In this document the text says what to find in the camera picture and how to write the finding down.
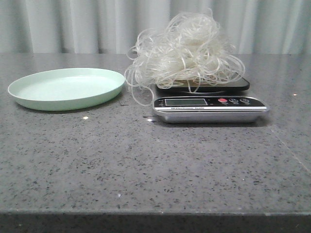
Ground white pleated curtain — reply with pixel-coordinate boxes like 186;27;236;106
0;0;311;54

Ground translucent white vermicelli bundle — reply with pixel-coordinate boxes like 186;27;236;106
124;8;245;106

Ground pale green round plate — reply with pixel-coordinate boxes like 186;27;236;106
8;68;125;111

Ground black silver kitchen scale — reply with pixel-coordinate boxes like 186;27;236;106
152;78;270;123

